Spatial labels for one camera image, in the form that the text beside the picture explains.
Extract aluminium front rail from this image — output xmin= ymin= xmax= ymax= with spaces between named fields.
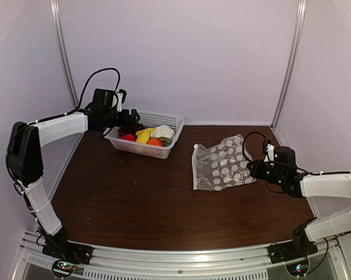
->
xmin=10 ymin=231 xmax=351 ymax=279

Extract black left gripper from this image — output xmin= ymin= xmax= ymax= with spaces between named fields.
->
xmin=103 ymin=109 xmax=139 ymax=127

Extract white plastic perforated basket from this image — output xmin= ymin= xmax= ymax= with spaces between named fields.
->
xmin=104 ymin=110 xmax=185 ymax=159

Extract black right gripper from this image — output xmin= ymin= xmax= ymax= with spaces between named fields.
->
xmin=247 ymin=159 xmax=285 ymax=186

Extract white fake cauliflower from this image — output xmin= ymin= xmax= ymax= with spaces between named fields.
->
xmin=150 ymin=125 xmax=175 ymax=142

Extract purple fake grapes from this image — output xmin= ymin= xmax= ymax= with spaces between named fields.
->
xmin=118 ymin=123 xmax=146 ymax=137

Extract red fake food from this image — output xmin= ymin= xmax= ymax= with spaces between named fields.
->
xmin=120 ymin=134 xmax=136 ymax=142

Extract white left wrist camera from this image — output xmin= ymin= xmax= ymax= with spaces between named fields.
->
xmin=115 ymin=89 xmax=127 ymax=112

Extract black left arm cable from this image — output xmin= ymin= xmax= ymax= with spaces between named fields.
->
xmin=5 ymin=68 xmax=121 ymax=181

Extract aluminium corner post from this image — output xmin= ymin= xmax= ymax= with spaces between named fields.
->
xmin=50 ymin=0 xmax=79 ymax=113
xmin=271 ymin=0 xmax=307 ymax=130

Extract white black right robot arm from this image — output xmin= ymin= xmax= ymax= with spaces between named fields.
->
xmin=247 ymin=146 xmax=351 ymax=258

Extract yellow fake banana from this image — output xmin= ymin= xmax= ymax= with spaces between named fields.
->
xmin=135 ymin=128 xmax=155 ymax=144

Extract clear zip top bag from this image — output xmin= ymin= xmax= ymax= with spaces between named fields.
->
xmin=192 ymin=134 xmax=256 ymax=191

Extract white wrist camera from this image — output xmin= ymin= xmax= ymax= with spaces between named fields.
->
xmin=262 ymin=140 xmax=275 ymax=162
xmin=115 ymin=89 xmax=127 ymax=112

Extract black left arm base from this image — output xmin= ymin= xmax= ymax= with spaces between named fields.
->
xmin=42 ymin=235 xmax=93 ymax=265

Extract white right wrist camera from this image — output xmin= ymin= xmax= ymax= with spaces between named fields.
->
xmin=262 ymin=140 xmax=275 ymax=162

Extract left aluminium corner post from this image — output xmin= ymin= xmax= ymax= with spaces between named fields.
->
xmin=50 ymin=0 xmax=79 ymax=113

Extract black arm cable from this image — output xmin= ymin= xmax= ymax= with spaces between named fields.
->
xmin=5 ymin=68 xmax=121 ymax=181
xmin=241 ymin=131 xmax=284 ymax=195

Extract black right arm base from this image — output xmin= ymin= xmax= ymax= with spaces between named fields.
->
xmin=267 ymin=241 xmax=318 ymax=264

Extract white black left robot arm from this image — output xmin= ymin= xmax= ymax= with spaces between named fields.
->
xmin=5 ymin=89 xmax=140 ymax=237

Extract orange fake food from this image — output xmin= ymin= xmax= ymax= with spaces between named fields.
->
xmin=146 ymin=138 xmax=163 ymax=147

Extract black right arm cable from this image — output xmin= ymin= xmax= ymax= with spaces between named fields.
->
xmin=241 ymin=131 xmax=284 ymax=195

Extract right aluminium corner post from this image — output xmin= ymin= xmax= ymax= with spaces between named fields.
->
xmin=271 ymin=0 xmax=307 ymax=130

